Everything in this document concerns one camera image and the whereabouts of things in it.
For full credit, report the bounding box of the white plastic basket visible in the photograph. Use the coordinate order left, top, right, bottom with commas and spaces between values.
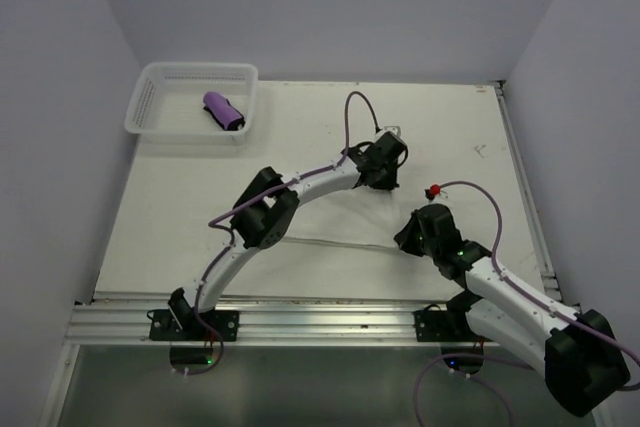
124, 62, 258, 145

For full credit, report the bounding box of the aluminium mounting rail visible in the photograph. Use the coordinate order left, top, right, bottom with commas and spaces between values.
64, 299, 591, 348

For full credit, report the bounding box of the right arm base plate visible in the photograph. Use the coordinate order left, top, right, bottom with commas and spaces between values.
412, 304, 489, 343

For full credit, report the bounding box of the white towel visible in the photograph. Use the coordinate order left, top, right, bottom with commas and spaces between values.
284, 181, 436, 254

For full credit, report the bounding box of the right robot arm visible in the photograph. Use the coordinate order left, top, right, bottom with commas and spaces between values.
394, 204, 630, 417

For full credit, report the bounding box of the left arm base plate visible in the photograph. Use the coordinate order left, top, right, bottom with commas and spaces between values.
147, 309, 240, 342

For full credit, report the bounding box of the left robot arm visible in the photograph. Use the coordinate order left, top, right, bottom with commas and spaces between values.
168, 131, 408, 340

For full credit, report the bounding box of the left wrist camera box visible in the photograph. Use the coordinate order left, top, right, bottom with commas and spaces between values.
382, 125, 401, 137

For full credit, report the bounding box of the purple and black towel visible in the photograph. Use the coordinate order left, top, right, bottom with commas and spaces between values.
203, 91, 245, 132

